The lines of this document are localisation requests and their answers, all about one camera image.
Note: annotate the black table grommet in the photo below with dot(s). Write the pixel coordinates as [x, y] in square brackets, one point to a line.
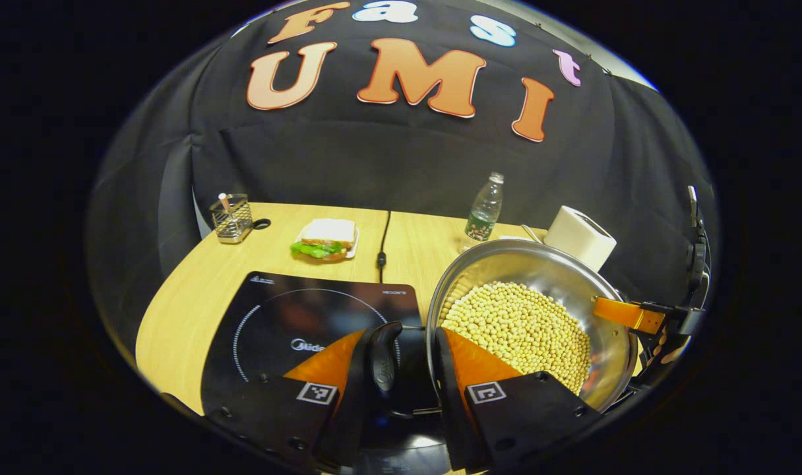
[261, 224]

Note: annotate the sandwich with lettuce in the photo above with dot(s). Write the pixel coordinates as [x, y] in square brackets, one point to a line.
[328, 232]

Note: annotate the wooden stick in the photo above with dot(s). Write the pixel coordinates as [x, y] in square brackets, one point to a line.
[223, 201]

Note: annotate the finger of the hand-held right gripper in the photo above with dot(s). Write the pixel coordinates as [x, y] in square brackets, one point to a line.
[628, 315]
[665, 349]

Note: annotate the clear plastic water bottle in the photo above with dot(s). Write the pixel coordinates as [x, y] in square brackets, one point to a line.
[483, 218]

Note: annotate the white toaster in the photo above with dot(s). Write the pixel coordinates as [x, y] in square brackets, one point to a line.
[579, 234]

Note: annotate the black backdrop cloth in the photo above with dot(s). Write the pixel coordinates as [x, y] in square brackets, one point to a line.
[388, 158]

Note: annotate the black induction cooktop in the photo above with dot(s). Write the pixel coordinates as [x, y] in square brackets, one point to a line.
[276, 316]

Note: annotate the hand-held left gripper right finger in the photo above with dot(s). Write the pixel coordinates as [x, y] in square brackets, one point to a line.
[454, 415]

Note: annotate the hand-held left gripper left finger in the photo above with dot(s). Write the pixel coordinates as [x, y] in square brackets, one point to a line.
[351, 409]

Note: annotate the pile of soybeans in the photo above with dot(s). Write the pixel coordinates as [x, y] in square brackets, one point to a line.
[520, 323]

